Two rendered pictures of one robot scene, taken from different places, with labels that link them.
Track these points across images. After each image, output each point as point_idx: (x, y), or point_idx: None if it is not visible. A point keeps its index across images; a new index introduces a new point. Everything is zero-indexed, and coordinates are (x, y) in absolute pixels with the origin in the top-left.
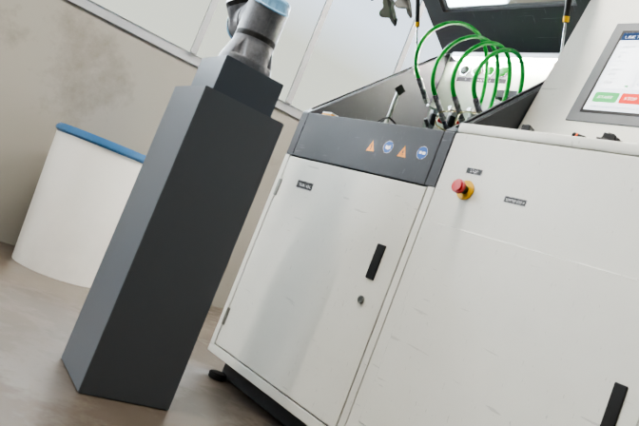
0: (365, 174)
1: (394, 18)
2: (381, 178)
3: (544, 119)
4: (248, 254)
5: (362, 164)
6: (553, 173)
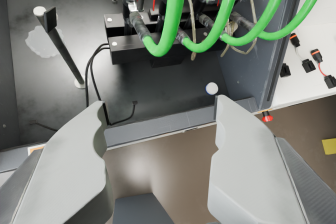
0: (165, 134)
1: (105, 123)
2: (186, 129)
3: None
4: None
5: (158, 135)
6: (331, 93)
